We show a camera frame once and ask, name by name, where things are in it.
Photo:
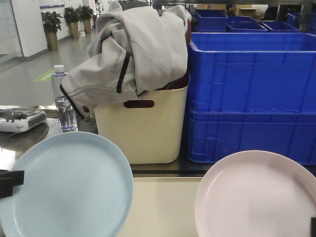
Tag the blue bin background right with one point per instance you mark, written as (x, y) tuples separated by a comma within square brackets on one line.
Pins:
[(278, 27)]

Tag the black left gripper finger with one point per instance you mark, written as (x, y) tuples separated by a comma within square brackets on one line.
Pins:
[(8, 180)]

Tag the large blue crate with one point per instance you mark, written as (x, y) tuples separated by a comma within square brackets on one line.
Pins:
[(213, 136), (252, 72)]

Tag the grey jacket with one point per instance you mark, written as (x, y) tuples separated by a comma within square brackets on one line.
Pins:
[(135, 50)]

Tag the white remote controller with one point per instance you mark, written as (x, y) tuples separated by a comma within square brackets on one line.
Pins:
[(18, 120)]

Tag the large blue crate top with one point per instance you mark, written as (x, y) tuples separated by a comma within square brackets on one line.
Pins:
[(252, 72)]

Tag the blue bin background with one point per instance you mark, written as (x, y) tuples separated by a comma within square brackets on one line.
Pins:
[(244, 24), (278, 27), (210, 21)]

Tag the blue bin background left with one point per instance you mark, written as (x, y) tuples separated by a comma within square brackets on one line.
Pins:
[(210, 21)]

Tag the blue bin background middle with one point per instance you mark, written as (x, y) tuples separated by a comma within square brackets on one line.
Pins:
[(244, 24)]

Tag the potted plant far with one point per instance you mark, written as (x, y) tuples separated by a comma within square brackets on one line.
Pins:
[(85, 14)]

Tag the potted plant middle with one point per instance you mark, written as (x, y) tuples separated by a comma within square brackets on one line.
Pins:
[(71, 16)]

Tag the cream serving tray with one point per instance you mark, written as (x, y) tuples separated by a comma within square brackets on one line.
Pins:
[(162, 207)]

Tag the pink plate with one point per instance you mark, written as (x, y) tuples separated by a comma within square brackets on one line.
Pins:
[(255, 194)]

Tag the light blue plate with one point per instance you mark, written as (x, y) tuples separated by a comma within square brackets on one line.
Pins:
[(76, 184)]

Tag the large blue crate bottom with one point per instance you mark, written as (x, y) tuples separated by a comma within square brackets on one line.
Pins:
[(213, 136)]

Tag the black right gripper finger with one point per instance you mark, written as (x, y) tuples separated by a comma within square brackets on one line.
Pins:
[(313, 227)]

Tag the cream plastic basket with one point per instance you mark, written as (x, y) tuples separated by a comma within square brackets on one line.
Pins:
[(148, 130)]

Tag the person in background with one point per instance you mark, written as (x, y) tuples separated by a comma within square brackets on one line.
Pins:
[(231, 9)]

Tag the potted plant near left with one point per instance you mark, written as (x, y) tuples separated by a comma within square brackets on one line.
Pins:
[(51, 24)]

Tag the clear water bottle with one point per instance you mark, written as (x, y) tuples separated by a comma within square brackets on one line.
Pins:
[(65, 112)]

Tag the potted plant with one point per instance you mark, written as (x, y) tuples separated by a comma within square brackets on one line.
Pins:
[(85, 14), (51, 24), (71, 16)]

